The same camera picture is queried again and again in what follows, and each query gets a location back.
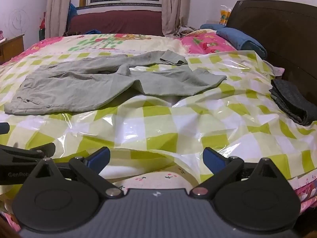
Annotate light pink cloth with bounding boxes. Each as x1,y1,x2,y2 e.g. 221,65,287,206
266,59,285,77

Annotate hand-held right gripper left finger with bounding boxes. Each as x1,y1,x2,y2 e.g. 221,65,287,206
22,147,124,199

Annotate dark wooden headboard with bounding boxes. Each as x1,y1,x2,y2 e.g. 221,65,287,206
226,0,317,126

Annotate wooden nightstand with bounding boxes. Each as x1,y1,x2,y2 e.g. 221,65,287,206
0,34,25,65

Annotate grey pants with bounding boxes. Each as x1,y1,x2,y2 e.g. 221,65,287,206
4,50,227,116

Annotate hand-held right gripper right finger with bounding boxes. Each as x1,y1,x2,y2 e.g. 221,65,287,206
189,147,290,199

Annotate floral bed quilt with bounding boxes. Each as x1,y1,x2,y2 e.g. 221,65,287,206
0,28,317,238

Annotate blue folded cloth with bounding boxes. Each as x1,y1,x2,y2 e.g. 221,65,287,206
200,23,268,60

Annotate yellow plastic bag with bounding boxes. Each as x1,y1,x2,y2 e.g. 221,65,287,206
219,5,234,26

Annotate blue bag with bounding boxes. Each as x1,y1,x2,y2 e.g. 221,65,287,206
67,3,80,23

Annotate dark grey folded cloth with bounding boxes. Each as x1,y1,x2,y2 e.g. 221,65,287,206
269,79,317,126

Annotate maroon sofa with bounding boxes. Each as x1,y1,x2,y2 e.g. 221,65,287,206
67,10,165,36

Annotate white cherry print sheet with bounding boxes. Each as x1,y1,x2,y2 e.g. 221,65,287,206
115,167,200,192

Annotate beige curtain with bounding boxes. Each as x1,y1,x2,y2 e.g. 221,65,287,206
161,0,192,37
45,0,75,39

